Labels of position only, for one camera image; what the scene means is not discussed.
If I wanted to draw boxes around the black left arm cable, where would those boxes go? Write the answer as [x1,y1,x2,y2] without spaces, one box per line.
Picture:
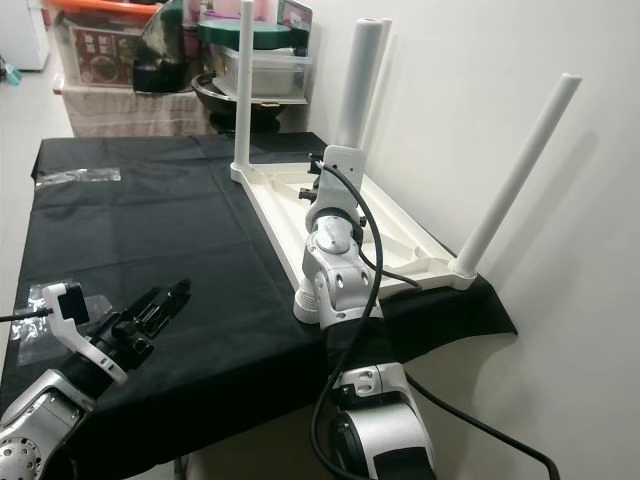
[0,310,53,323]

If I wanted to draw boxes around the pink plastic container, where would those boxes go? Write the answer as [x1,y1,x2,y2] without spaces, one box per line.
[205,0,286,21]

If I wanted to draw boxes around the white refrigerator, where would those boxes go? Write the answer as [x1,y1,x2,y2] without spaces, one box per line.
[0,0,51,71]

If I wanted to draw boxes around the black wok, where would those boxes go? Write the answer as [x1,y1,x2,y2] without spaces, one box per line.
[192,72,306,131]

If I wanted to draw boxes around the dark green round lid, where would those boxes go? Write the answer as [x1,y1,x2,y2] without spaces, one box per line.
[198,12,311,49]

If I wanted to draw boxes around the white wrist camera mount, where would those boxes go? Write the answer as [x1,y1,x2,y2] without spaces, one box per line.
[305,145,366,231]
[43,282,129,383]

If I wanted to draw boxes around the teal head broom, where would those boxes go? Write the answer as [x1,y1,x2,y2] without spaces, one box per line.
[0,55,23,86]

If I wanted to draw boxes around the dark printed box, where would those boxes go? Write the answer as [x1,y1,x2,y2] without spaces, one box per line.
[280,0,316,56]

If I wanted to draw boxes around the clear plastic storage box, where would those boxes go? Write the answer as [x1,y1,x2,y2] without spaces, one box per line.
[215,48,311,99]

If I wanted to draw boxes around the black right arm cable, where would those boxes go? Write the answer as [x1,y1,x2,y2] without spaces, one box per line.
[310,160,561,480]

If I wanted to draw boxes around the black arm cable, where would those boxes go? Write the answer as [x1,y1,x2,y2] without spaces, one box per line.
[0,310,53,323]
[310,160,561,480]

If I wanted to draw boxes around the white plastic children table top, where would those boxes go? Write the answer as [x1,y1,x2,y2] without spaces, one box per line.
[230,158,481,316]

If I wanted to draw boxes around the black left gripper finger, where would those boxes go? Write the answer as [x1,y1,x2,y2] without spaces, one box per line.
[115,290,167,333]
[140,277,193,331]

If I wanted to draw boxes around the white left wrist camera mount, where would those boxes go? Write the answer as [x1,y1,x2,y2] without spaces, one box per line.
[43,282,129,383]

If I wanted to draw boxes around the clear tape patch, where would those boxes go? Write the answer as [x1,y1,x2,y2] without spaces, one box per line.
[15,285,61,366]

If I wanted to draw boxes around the black tablecloth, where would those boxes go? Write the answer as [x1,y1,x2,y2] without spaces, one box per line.
[10,130,519,476]

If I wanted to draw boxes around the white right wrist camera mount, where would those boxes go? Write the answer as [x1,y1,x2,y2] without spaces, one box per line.
[305,145,366,231]

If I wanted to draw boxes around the clear plastic bag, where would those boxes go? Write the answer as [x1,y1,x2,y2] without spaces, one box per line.
[35,168,121,189]

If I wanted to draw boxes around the black plastic bag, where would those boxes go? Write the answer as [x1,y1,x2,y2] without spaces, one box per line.
[132,0,206,96]

